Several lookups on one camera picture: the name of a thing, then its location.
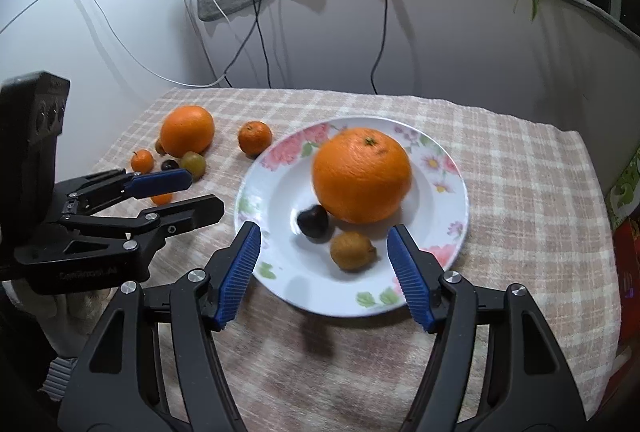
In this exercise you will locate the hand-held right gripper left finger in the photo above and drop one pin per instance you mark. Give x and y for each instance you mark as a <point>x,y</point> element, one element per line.
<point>240,272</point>

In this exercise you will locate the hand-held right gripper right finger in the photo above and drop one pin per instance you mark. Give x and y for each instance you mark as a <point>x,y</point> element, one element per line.
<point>407,272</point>

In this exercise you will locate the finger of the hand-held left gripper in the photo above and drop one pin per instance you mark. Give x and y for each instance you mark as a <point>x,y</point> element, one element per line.
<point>160,181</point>
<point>190,212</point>

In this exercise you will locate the tan round fruit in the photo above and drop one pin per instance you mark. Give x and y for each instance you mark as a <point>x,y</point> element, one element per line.
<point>352,251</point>

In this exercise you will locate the white floral plate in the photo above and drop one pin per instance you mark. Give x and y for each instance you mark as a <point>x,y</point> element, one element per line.
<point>280,192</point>

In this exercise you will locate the tangerine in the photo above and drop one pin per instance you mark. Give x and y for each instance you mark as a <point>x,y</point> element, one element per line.
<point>255,139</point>

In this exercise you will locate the large orange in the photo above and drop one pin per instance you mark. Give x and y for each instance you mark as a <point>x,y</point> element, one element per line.
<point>362,174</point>
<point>187,131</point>

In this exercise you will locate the person's left hand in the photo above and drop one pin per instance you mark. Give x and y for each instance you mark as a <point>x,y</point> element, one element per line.
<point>65,312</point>

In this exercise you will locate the small kumquat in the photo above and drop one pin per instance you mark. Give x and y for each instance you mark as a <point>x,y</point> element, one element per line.
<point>142,161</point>
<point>161,199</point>

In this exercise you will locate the small dark fruit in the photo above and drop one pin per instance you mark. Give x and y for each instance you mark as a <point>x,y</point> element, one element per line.
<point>170,164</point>

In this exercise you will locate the small green fruit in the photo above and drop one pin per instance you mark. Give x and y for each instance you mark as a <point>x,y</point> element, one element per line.
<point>159,146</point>

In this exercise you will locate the green round fruit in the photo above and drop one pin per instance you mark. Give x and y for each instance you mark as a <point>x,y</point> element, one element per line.
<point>194,162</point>

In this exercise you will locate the dark round fruit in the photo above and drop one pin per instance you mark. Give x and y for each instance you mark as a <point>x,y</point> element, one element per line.
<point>313,222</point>

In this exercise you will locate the pink checked tablecloth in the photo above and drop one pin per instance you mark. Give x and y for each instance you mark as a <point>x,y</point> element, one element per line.
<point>525,212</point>

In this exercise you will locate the grey ribbed object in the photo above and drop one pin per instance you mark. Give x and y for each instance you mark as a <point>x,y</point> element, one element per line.
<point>59,377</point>

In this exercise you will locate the red box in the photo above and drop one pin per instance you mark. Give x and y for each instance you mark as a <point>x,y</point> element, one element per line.
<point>631,277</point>

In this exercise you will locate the green patterned box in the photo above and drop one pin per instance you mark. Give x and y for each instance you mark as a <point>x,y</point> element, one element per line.
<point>624,197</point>

